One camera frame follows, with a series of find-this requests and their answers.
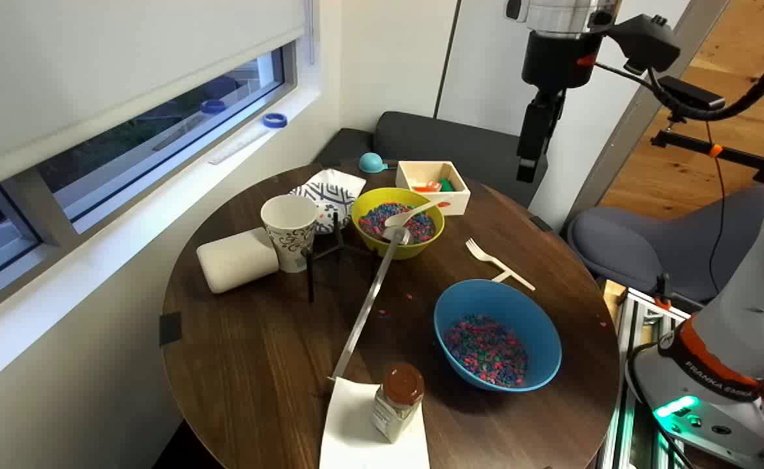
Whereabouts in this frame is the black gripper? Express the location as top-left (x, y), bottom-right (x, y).
top-left (517, 31), bottom-right (601, 183)

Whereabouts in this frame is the small wooden box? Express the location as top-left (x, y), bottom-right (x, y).
top-left (396, 162), bottom-right (469, 216)

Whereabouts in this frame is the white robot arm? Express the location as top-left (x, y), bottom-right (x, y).
top-left (507, 0), bottom-right (764, 399)

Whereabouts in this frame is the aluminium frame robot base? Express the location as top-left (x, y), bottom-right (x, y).
top-left (601, 279), bottom-right (764, 469)

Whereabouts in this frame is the dark grey couch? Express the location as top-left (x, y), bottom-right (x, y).
top-left (315, 112), bottom-right (549, 205)

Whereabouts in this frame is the white plastic fork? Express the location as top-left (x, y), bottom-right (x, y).
top-left (465, 239), bottom-right (538, 291)

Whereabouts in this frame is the yellow bowl with beads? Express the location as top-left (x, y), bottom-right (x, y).
top-left (351, 187), bottom-right (446, 261)

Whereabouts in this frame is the small teal round object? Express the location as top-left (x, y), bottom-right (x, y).
top-left (357, 151), bottom-right (390, 175)

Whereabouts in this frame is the long metal spoon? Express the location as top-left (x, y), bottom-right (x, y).
top-left (331, 200), bottom-right (437, 378)

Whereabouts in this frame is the grey chair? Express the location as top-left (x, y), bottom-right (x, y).
top-left (567, 185), bottom-right (764, 309)

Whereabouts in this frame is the blue bowl with beads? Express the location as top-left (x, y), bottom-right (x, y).
top-left (433, 279), bottom-right (564, 394)

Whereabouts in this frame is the blue tape roll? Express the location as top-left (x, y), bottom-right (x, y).
top-left (262, 112), bottom-right (287, 129)

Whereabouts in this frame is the spice jar with brown lid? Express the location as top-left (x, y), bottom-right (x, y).
top-left (371, 362), bottom-right (425, 439)

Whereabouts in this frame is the white paper napkin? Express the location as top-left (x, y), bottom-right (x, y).
top-left (318, 378), bottom-right (430, 469)

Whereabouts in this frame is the white roller blind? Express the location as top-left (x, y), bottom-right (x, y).
top-left (0, 0), bottom-right (311, 183)

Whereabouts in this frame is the black cable conduit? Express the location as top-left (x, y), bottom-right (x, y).
top-left (596, 26), bottom-right (764, 124)

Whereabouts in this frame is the black wire stand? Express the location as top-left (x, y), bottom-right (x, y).
top-left (305, 219), bottom-right (361, 300)

